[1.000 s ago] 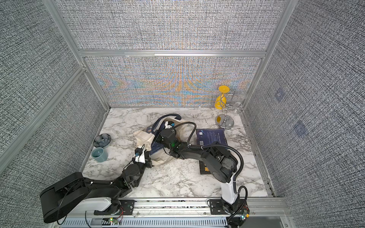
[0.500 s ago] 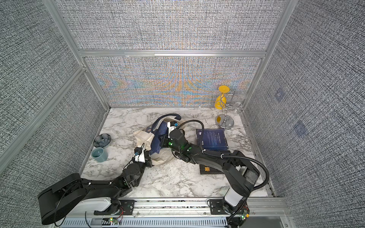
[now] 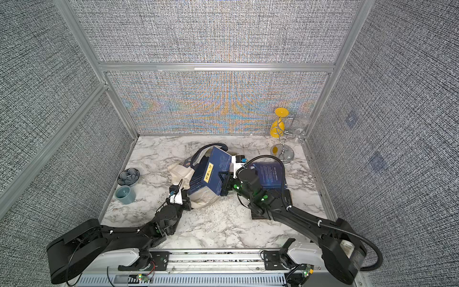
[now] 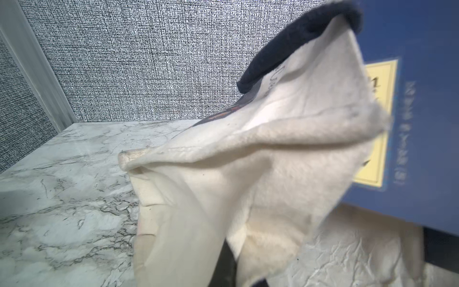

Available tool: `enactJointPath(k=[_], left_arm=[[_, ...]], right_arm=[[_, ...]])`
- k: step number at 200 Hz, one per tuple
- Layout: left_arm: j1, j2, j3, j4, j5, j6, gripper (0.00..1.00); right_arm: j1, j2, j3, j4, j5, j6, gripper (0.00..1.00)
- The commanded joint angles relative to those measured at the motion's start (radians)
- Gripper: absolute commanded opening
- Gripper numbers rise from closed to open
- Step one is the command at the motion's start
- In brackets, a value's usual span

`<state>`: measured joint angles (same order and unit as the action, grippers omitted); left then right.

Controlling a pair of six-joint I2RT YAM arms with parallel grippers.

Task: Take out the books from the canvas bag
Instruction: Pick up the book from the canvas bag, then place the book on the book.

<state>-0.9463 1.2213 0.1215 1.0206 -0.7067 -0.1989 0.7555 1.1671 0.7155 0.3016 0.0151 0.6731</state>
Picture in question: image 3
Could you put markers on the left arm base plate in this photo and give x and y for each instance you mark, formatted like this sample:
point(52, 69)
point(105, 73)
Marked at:
point(148, 261)

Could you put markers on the teal ceramic cup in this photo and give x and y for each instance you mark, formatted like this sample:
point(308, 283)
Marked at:
point(125, 194)

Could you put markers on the aluminium front rail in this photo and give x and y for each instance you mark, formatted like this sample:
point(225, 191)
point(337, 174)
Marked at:
point(214, 268)

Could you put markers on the clear wine glass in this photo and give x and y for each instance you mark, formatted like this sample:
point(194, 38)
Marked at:
point(299, 127)

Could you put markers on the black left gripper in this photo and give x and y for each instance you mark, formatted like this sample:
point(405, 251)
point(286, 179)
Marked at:
point(185, 204)

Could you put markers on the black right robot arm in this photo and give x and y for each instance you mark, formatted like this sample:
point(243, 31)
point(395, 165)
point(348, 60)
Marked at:
point(344, 252)

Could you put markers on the dark flower shaped dish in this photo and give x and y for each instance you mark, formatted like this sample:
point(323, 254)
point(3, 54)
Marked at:
point(128, 177)

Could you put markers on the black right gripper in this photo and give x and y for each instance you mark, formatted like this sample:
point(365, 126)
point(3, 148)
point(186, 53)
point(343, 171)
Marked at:
point(228, 182)

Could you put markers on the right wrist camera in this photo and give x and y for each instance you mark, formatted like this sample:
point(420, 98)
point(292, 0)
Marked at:
point(237, 162)

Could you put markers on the cream canvas tote bag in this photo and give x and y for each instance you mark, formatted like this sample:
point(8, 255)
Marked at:
point(182, 173)

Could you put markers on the yellow wine glass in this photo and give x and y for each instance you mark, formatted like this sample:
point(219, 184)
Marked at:
point(278, 127)

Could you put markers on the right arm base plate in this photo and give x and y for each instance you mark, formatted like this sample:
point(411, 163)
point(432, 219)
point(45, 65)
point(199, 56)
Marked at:
point(275, 260)

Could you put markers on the little prince blue book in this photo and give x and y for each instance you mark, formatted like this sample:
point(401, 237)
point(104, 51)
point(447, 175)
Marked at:
point(269, 174)

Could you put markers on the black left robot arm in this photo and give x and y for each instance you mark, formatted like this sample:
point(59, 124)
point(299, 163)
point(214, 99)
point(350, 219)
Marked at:
point(70, 254)

